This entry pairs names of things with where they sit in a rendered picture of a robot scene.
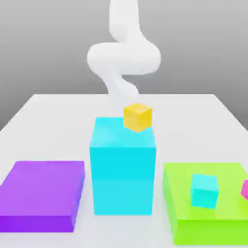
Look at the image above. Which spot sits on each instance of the large purple box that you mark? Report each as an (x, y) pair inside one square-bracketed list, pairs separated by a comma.
[(40, 189)]

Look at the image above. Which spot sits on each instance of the large green box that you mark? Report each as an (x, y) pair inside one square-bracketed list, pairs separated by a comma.
[(209, 222)]

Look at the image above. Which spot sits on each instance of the small cyan cube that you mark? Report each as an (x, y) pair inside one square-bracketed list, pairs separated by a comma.
[(204, 191)]

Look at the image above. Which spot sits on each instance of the small yellow cube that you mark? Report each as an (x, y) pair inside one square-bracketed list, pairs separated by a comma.
[(138, 117)]

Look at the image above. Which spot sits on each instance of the small pink cube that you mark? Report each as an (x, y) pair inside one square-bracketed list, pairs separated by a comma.
[(245, 189)]

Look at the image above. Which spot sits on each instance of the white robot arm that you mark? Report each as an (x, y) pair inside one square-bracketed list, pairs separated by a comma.
[(124, 58)]

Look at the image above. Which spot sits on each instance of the large cyan box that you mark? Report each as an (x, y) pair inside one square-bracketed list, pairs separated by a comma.
[(122, 174)]

